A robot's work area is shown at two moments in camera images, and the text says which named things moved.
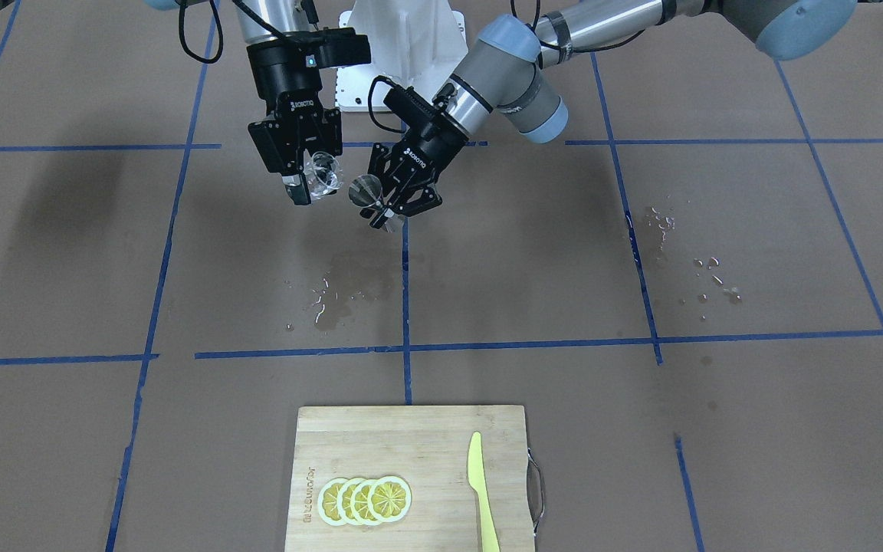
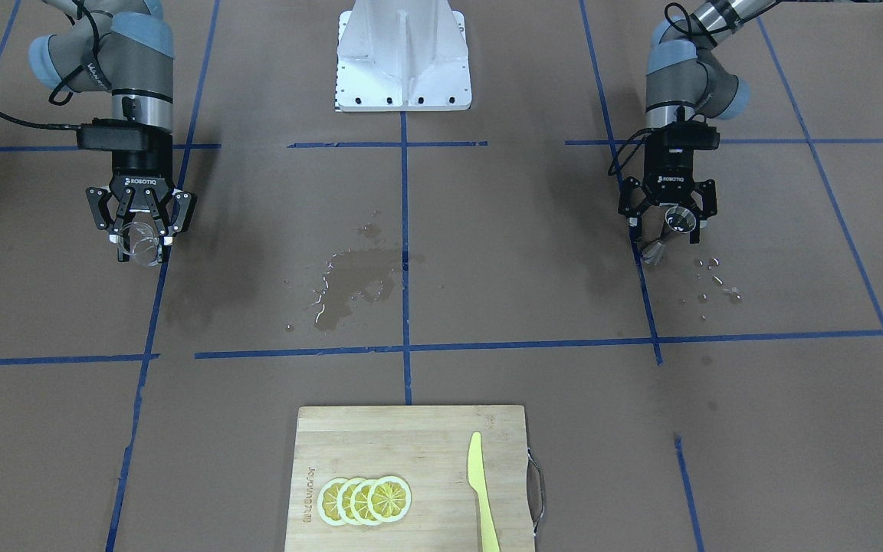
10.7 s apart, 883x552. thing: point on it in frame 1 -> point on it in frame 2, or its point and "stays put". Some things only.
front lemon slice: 389,498 stays put
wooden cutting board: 427,448 stays put
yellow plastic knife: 477,476 stays put
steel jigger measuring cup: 365,191 -> 680,219
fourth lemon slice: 327,501 stays put
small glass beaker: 323,173 -> 139,241
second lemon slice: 359,504 stays put
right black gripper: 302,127 -> 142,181
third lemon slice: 343,499 stays put
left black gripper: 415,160 -> 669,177
